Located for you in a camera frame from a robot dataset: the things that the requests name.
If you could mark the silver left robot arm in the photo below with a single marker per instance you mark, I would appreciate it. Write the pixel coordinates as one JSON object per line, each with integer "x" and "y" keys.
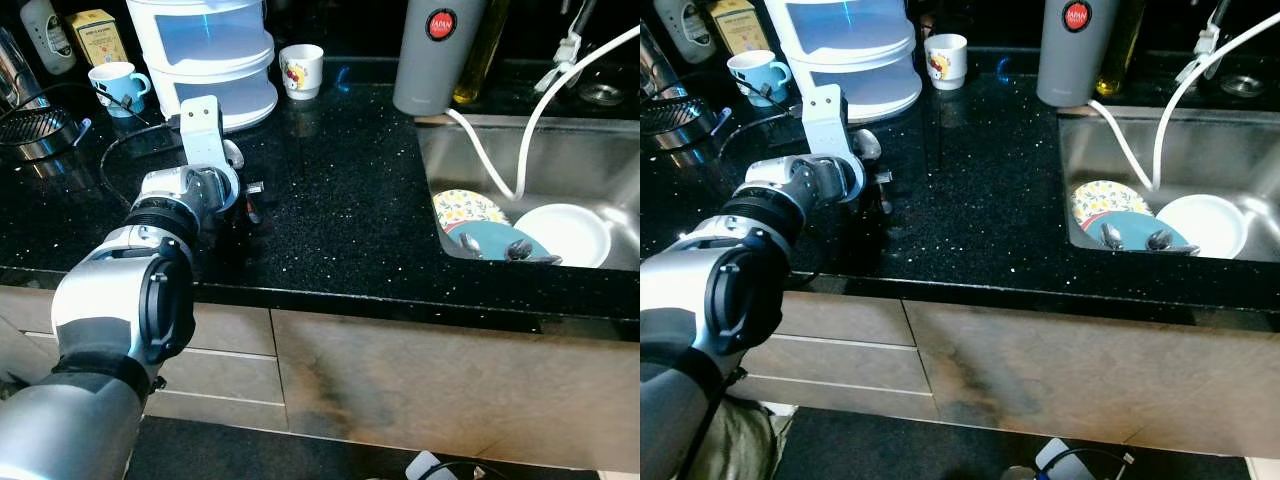
{"x": 690, "y": 290}
{"x": 110, "y": 300}

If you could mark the beige cabinet drawer front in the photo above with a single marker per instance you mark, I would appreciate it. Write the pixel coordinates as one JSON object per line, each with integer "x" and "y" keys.
{"x": 850, "y": 318}
{"x": 850, "y": 365}
{"x": 235, "y": 330}
{"x": 220, "y": 412}
{"x": 850, "y": 402}
{"x": 230, "y": 375}

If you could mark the white mug with flower print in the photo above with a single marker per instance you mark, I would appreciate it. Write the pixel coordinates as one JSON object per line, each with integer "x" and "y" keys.
{"x": 301, "y": 72}
{"x": 946, "y": 62}

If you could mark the white stacked plastic container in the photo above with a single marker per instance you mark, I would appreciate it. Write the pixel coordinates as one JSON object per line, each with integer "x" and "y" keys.
{"x": 210, "y": 60}
{"x": 850, "y": 50}

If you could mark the blue and white mug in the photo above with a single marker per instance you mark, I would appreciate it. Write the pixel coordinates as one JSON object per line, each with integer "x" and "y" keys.
{"x": 112, "y": 85}
{"x": 752, "y": 75}

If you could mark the floral lemon print plate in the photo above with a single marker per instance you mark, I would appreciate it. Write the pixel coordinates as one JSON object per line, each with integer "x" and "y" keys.
{"x": 1100, "y": 197}
{"x": 465, "y": 207}

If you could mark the yellow cardboard box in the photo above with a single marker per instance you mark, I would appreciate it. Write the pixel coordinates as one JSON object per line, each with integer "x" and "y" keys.
{"x": 738, "y": 25}
{"x": 98, "y": 38}

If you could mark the silver metal spoon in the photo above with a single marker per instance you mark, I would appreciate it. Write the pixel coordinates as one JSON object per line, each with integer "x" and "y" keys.
{"x": 519, "y": 249}
{"x": 468, "y": 243}
{"x": 1160, "y": 241}
{"x": 1111, "y": 236}

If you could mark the grey cylinder with red label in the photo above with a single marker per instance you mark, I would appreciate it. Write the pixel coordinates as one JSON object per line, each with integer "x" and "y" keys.
{"x": 1070, "y": 65}
{"x": 430, "y": 70}

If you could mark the teal plate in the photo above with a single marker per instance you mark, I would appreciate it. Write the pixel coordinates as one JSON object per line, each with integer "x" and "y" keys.
{"x": 1135, "y": 228}
{"x": 495, "y": 240}

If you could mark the grey labelled bottle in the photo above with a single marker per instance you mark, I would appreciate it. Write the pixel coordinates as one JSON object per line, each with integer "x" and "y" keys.
{"x": 685, "y": 28}
{"x": 48, "y": 35}

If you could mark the shiny steel pot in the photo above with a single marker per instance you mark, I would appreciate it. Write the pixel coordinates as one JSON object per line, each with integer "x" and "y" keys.
{"x": 15, "y": 70}
{"x": 655, "y": 65}

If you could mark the olive green cloth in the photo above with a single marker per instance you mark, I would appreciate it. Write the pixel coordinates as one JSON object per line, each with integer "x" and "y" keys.
{"x": 745, "y": 440}

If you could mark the olive oil bottle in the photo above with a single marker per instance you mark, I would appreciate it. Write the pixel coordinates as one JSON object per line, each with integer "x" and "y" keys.
{"x": 1125, "y": 45}
{"x": 485, "y": 50}

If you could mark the beige cabinet door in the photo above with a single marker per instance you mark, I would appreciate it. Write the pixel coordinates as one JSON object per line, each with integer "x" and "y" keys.
{"x": 470, "y": 390}
{"x": 1100, "y": 380}

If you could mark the stainless steel sink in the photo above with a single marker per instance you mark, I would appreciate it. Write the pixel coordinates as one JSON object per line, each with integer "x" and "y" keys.
{"x": 1220, "y": 150}
{"x": 580, "y": 160}

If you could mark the grey white robot foot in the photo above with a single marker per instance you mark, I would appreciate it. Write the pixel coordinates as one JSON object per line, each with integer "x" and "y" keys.
{"x": 1065, "y": 462}
{"x": 425, "y": 468}

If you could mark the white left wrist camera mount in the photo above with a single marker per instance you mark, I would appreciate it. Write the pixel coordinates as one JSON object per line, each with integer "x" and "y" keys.
{"x": 826, "y": 125}
{"x": 203, "y": 135}

